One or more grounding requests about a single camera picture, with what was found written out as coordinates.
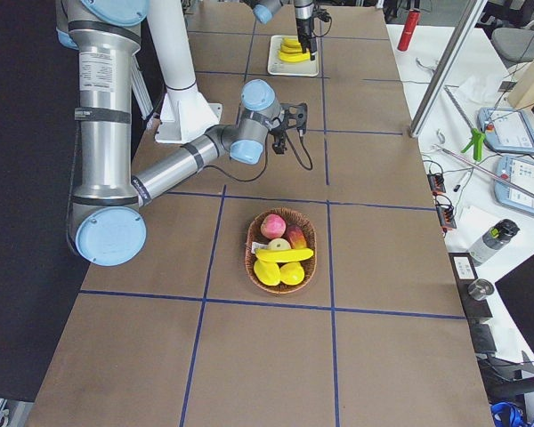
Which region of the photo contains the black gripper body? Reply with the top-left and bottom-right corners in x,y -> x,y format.
270,118 -> 289,147
295,17 -> 315,43

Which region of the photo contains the yellow banana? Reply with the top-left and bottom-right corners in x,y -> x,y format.
255,248 -> 314,263
279,44 -> 303,54
283,37 -> 300,46
278,51 -> 311,64

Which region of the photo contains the brown wicker basket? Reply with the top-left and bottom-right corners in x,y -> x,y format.
245,207 -> 317,294

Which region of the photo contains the white bear tray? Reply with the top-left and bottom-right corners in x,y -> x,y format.
267,35 -> 320,77

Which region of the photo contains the red apple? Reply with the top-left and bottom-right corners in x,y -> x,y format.
260,213 -> 287,239

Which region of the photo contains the orange fruit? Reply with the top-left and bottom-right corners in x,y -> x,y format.
285,224 -> 308,249

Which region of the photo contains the yellow green apple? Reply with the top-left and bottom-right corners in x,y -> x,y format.
267,238 -> 291,251

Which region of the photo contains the red bottle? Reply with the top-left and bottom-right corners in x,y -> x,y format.
397,9 -> 421,52

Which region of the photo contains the yellow mango left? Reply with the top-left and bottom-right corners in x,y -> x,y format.
253,259 -> 281,286

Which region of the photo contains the yellow mango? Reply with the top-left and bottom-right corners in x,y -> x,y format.
279,262 -> 305,286
253,259 -> 281,286

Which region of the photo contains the yellow mango right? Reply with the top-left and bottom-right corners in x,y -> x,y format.
279,262 -> 305,286

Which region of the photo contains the far teach pendant tablet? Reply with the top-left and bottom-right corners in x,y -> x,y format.
477,108 -> 534,155

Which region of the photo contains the teach pendant tablet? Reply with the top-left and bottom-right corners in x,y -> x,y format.
494,156 -> 534,216
477,108 -> 534,155

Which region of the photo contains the grey water bottle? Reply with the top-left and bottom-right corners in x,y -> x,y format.
468,219 -> 520,266

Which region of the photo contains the steel cup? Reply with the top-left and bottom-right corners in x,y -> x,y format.
467,278 -> 495,302

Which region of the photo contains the near teach pendant tablet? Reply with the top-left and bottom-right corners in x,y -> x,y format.
494,156 -> 534,216

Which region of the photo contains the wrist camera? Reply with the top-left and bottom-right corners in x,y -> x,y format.
313,8 -> 332,23
286,102 -> 308,136

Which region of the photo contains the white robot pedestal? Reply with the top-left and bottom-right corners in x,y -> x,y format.
148,0 -> 222,144

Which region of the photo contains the aluminium frame post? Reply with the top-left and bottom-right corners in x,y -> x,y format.
409,0 -> 487,138

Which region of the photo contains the green handled reacher grabber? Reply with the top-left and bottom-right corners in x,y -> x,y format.
442,85 -> 486,161

